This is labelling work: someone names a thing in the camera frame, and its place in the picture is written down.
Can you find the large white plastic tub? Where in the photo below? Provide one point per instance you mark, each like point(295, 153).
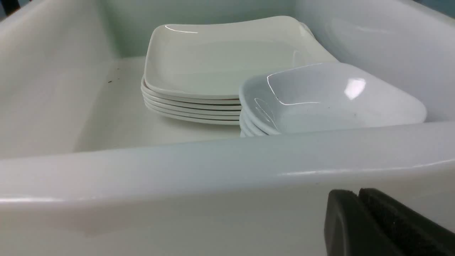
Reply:
point(86, 169)

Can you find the top white small bowl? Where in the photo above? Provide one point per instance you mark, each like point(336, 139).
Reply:
point(326, 96)

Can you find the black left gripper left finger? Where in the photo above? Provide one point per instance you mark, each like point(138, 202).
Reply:
point(350, 230)

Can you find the white small bowl stack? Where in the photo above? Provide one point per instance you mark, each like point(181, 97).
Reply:
point(249, 128)

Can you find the white square plate stack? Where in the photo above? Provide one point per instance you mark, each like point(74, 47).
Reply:
point(192, 112)

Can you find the top white square plate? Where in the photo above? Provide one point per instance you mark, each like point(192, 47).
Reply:
point(213, 61)

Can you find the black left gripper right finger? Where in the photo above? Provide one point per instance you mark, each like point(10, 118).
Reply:
point(411, 232)

